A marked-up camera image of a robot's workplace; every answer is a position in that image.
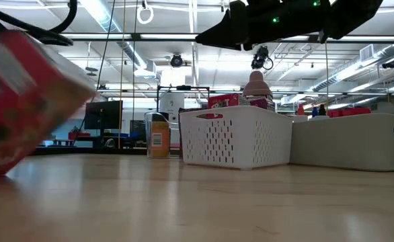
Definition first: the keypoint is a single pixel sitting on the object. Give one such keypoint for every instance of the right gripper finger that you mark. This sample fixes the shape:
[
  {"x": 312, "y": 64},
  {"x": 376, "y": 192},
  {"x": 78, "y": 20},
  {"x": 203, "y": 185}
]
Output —
[{"x": 227, "y": 33}]

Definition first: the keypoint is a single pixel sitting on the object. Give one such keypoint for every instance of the blue-cap sprinkles bottle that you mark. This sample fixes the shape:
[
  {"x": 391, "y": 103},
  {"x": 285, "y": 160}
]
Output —
[{"x": 314, "y": 112}]

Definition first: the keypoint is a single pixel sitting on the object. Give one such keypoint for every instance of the white perforated plastic basket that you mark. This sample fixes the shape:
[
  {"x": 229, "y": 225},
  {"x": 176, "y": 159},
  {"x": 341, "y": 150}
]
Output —
[{"x": 237, "y": 148}]

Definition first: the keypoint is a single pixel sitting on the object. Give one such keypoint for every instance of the grey plastic bin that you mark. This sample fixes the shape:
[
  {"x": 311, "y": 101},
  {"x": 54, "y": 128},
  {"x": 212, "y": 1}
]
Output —
[{"x": 345, "y": 144}]

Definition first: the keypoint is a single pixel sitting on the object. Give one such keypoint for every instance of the red Froot Loops cereal box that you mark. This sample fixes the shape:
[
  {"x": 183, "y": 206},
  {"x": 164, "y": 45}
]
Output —
[{"x": 22, "y": 111}]

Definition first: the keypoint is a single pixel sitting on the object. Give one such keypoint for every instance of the white appliance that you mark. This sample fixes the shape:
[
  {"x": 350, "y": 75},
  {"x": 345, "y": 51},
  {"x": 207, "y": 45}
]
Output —
[{"x": 171, "y": 104}]

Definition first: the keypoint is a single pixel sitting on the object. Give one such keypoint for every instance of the red crate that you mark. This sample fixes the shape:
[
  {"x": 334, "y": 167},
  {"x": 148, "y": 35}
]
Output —
[{"x": 350, "y": 112}]

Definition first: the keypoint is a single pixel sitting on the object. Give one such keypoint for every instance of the orange spice jar black lid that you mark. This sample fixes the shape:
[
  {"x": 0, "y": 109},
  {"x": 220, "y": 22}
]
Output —
[{"x": 160, "y": 141}]

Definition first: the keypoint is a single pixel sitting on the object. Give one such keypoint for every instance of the small dark screen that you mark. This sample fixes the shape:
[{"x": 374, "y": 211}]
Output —
[{"x": 137, "y": 129}]

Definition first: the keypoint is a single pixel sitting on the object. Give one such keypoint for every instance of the black computer monitor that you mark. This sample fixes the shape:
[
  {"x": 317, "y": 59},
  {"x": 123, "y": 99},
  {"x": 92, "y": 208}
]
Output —
[{"x": 106, "y": 114}]

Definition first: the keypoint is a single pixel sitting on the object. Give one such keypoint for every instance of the black overhead camera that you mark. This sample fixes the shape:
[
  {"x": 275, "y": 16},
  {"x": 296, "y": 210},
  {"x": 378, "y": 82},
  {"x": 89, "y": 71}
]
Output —
[{"x": 259, "y": 58}]

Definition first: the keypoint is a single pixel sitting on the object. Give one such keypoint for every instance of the round black ceiling camera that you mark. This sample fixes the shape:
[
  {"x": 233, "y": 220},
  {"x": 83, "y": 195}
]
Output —
[{"x": 176, "y": 61}]

